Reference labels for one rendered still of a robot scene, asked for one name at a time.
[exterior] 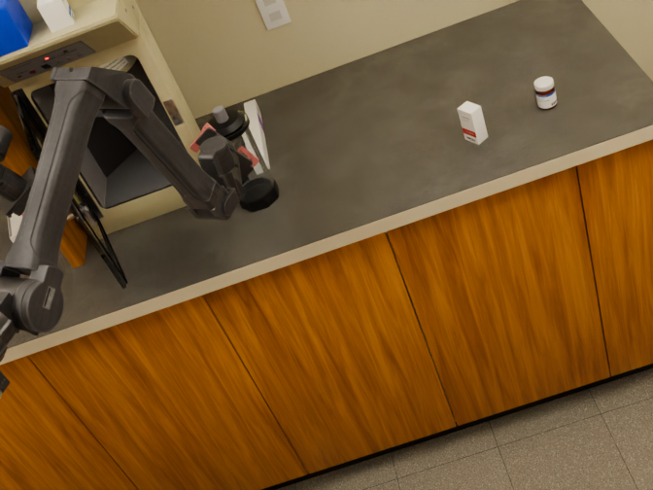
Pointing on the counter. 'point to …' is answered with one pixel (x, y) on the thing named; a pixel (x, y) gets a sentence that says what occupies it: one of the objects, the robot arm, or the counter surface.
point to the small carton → (55, 14)
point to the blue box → (14, 26)
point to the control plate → (47, 61)
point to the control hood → (115, 21)
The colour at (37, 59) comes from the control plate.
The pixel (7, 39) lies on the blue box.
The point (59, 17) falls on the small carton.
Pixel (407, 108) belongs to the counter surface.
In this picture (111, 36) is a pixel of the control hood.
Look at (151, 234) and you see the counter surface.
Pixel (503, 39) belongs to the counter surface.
